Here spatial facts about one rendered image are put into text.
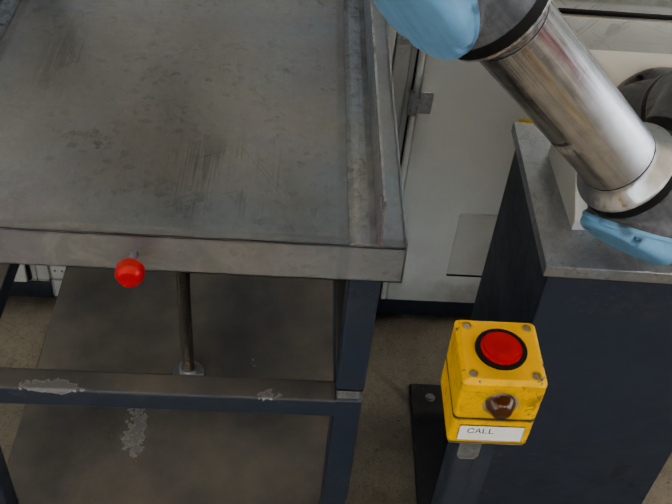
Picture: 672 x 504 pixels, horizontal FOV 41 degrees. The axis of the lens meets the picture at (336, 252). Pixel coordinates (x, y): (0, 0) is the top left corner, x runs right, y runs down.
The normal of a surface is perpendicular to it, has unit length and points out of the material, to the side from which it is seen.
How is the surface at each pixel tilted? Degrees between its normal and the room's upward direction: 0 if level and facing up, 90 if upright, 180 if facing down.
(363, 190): 0
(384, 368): 0
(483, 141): 90
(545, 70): 88
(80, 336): 0
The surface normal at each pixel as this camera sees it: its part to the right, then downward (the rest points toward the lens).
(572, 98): 0.29, 0.60
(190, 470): 0.07, -0.72
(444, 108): 0.00, 0.69
